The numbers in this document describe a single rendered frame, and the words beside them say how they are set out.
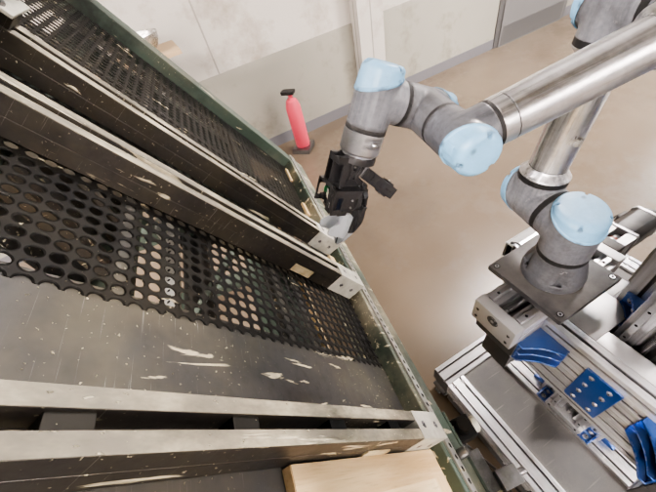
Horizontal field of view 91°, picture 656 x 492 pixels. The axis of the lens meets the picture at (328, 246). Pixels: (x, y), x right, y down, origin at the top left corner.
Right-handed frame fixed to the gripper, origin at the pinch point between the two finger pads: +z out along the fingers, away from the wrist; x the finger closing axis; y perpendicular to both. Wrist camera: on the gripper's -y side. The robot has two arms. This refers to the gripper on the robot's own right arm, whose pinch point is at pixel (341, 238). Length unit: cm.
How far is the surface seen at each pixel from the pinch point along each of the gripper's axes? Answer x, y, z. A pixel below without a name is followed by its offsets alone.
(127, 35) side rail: -112, 34, -17
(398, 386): 20.7, -18.8, 38.3
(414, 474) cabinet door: 40, -4, 32
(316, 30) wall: -296, -138, -30
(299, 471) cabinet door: 34.2, 23.2, 14.2
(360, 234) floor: -113, -113, 89
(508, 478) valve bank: 50, -35, 44
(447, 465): 41, -17, 38
